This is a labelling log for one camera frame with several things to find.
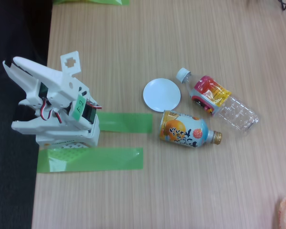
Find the orange juice bottle can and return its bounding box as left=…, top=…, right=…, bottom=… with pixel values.
left=159, top=109, right=223, bottom=150

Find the clear plastic bottle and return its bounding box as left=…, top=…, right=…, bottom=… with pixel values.
left=175, top=67, right=262, bottom=138

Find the short green tape strip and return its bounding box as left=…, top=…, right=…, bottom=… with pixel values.
left=99, top=112, right=153, bottom=134

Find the long green tape strip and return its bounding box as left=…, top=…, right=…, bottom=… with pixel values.
left=37, top=147, right=144, bottom=174

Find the green plastic sheet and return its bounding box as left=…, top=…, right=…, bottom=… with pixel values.
left=52, top=0, right=130, bottom=7

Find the white round plate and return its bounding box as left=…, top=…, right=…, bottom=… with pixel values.
left=143, top=78, right=182, bottom=113

